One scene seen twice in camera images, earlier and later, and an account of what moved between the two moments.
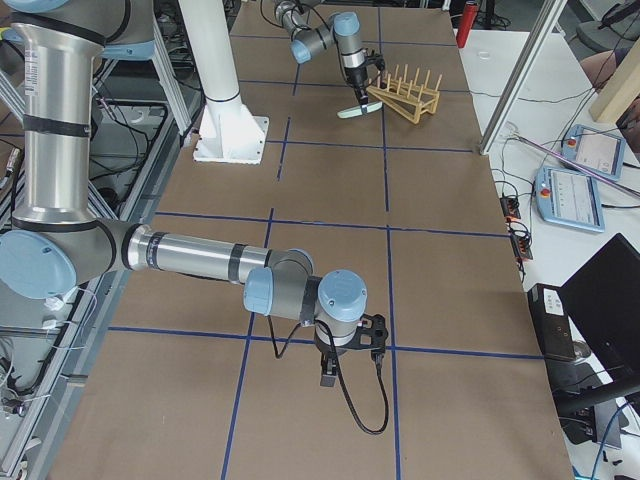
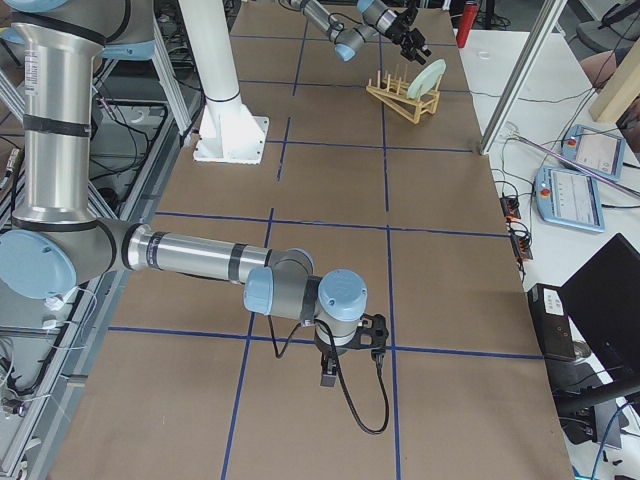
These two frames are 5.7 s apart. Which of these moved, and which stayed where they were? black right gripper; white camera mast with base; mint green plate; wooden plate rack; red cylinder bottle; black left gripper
Moved: black left gripper; mint green plate
Stayed: white camera mast with base; wooden plate rack; red cylinder bottle; black right gripper
